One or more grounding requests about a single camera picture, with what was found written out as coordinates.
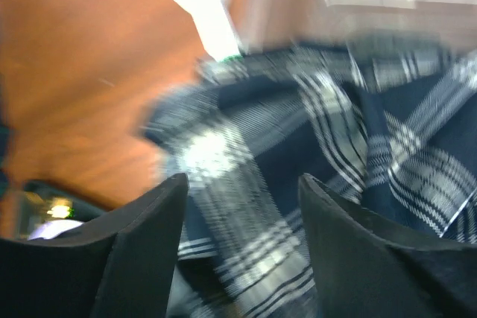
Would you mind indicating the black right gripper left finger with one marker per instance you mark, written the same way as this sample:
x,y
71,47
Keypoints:
x,y
120,264

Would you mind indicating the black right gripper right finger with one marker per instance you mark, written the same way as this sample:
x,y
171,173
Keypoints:
x,y
365,265

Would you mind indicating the navy white plaid skirt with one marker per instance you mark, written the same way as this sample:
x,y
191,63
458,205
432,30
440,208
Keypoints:
x,y
386,122

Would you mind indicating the purple plate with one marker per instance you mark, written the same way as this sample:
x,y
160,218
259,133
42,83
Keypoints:
x,y
54,228

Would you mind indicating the black tray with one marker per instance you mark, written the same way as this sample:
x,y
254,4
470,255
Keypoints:
x,y
42,201

